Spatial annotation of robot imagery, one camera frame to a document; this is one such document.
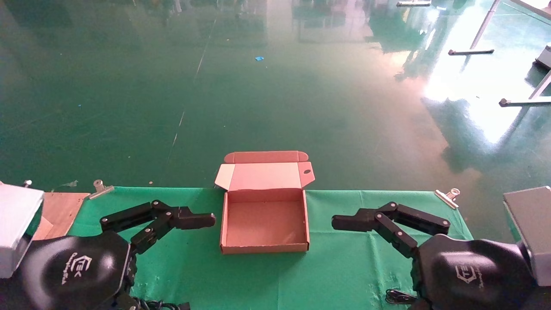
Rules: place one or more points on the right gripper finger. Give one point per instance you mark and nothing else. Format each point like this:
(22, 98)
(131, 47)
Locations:
(419, 305)
(353, 221)

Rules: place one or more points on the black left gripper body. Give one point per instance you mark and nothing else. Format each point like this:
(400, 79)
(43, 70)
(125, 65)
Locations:
(73, 271)

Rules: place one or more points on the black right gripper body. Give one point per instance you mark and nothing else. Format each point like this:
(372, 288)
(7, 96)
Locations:
(469, 275)

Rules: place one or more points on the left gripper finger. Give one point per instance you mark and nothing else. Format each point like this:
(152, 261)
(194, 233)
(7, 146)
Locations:
(193, 218)
(130, 303)

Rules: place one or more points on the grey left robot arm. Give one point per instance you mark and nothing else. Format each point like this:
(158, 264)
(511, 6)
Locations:
(17, 224)

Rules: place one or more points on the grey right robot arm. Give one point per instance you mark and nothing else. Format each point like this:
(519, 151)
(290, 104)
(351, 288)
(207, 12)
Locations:
(531, 224)

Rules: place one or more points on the brown cardboard box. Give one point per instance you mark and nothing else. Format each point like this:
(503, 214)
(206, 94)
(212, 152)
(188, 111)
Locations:
(264, 224)

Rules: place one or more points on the green table cloth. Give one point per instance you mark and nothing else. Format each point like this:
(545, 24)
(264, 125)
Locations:
(344, 267)

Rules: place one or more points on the brown wooden board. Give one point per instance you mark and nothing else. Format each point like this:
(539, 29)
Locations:
(62, 211)

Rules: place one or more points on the silver metal clip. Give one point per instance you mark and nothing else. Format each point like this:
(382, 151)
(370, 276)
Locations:
(27, 184)
(101, 189)
(447, 199)

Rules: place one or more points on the grey machine base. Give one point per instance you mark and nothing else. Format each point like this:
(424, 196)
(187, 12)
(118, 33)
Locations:
(544, 58)

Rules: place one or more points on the grey metal table frame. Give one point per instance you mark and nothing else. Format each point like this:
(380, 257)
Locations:
(471, 52)
(523, 102)
(413, 3)

